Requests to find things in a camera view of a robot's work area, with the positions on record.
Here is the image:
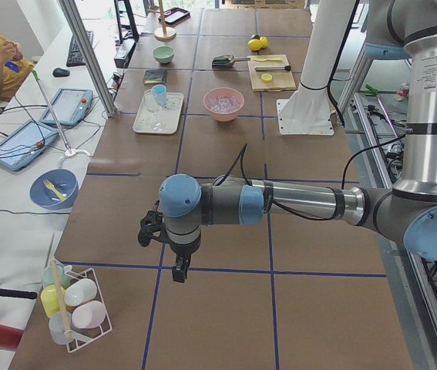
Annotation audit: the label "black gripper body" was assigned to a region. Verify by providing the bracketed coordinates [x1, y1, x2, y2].
[173, 254, 192, 269]

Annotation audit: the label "metal ice scoop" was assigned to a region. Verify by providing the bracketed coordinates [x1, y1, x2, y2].
[211, 55, 250, 69]

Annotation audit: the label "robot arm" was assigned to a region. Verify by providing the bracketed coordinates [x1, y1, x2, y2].
[157, 1, 437, 283]

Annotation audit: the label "white cup in rack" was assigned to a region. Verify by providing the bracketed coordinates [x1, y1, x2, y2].
[64, 278, 98, 307]

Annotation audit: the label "pink cup in rack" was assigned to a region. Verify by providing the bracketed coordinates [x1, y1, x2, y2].
[72, 301, 106, 328]

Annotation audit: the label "yellow cup in rack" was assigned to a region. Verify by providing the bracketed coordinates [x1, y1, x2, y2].
[40, 284, 60, 318]

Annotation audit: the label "green cup in rack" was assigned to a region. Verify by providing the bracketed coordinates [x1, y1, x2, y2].
[42, 264, 70, 289]

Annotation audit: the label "grey cup in rack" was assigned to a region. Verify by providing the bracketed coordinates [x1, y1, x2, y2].
[49, 311, 73, 345]

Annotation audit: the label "clear ice cubes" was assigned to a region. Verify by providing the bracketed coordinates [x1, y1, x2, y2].
[206, 96, 241, 114]

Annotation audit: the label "light blue cup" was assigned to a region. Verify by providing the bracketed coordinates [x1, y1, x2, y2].
[151, 84, 167, 106]

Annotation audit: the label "cream bear tray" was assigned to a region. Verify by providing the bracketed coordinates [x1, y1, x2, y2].
[133, 92, 184, 135]

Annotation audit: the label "blue bowl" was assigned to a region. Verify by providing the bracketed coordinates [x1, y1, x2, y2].
[29, 169, 79, 210]

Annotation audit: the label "yellow plastic fork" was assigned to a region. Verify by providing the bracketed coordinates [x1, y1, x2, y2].
[42, 179, 66, 201]

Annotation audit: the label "pink bowl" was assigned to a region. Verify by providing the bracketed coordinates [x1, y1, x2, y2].
[203, 87, 245, 123]

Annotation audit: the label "clear wine glass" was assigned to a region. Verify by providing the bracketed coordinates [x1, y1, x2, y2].
[143, 89, 164, 132]

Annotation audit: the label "grey yellow cloth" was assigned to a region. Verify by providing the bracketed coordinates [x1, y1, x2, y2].
[143, 69, 167, 85]

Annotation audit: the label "far teach pendant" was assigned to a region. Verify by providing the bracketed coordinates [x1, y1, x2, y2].
[51, 88, 94, 128]

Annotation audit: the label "teach pendant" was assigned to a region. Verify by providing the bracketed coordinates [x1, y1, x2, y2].
[0, 120, 59, 172]
[51, 88, 94, 128]

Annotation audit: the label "wooden cutting board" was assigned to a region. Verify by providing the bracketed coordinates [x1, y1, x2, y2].
[247, 55, 297, 93]

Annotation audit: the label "lemon half slice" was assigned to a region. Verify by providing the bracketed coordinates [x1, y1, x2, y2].
[261, 73, 274, 83]

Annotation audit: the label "near teach pendant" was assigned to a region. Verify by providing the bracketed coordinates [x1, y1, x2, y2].
[0, 120, 59, 172]

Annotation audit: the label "green bowl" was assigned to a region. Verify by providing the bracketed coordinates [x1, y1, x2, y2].
[153, 45, 175, 64]

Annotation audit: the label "yellow plastic knife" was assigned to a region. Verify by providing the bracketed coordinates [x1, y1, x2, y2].
[253, 58, 283, 62]

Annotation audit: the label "steel cylinder tool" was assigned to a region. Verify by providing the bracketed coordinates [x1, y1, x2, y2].
[254, 65, 291, 72]

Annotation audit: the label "wooden mug tree stand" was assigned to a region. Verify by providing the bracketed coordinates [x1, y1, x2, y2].
[153, 0, 176, 42]

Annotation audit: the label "yellow lemon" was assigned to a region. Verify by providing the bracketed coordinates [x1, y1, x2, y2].
[259, 36, 268, 49]
[247, 39, 263, 52]

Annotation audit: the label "black computer mouse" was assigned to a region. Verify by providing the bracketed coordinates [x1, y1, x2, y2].
[52, 68, 70, 78]

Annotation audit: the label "black keyboard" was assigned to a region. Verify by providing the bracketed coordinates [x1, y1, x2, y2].
[66, 35, 86, 67]

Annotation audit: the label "white reacher stick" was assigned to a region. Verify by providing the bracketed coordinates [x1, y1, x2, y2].
[32, 69, 92, 168]

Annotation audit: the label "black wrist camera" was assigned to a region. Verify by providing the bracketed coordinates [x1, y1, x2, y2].
[137, 210, 168, 247]

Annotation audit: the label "white wire cup rack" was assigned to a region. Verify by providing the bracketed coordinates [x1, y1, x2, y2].
[49, 259, 113, 353]

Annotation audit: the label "wooden rack handle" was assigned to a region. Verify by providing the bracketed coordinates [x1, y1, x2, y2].
[50, 258, 72, 341]

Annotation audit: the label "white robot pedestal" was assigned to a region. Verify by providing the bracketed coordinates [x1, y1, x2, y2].
[277, 0, 358, 136]

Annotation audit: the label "aluminium frame post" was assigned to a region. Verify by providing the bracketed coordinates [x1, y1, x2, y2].
[59, 0, 117, 117]

